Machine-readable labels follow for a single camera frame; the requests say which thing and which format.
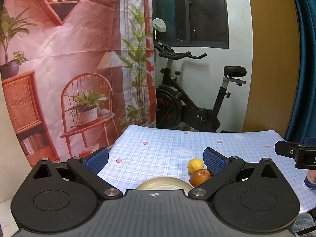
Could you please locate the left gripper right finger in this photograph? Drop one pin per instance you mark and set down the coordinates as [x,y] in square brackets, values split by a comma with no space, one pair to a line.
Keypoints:
[224,171]

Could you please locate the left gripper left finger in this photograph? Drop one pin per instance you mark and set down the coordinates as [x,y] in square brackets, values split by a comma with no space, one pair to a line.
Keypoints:
[85,171]

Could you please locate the red brown apple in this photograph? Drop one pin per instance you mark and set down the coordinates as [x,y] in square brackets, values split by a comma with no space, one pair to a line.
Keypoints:
[199,176]

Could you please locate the yellow lemon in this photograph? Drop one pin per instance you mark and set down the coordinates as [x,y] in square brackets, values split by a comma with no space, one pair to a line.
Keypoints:
[194,165]

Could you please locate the small printed bottle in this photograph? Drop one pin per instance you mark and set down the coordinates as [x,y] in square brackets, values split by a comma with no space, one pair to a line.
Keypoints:
[310,180]

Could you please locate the blue curtain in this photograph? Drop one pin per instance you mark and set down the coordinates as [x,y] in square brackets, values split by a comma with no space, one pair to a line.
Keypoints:
[302,122]

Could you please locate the beige ceramic plate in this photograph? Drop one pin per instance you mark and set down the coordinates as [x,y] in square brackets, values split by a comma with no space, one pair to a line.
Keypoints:
[165,183]

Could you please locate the black exercise bike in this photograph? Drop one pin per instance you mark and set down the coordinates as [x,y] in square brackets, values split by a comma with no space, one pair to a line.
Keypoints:
[174,106]

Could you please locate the wooden door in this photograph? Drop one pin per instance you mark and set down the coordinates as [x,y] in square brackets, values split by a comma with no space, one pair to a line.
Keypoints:
[275,65]

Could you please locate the white cap on bike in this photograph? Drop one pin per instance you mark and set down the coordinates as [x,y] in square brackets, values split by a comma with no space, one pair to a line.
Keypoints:
[159,25]

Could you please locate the dark window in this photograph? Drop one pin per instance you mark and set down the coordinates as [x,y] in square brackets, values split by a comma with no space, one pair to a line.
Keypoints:
[193,23]

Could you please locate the pink printed wall tapestry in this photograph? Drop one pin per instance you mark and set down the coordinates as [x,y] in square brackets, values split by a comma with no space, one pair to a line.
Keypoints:
[76,73]

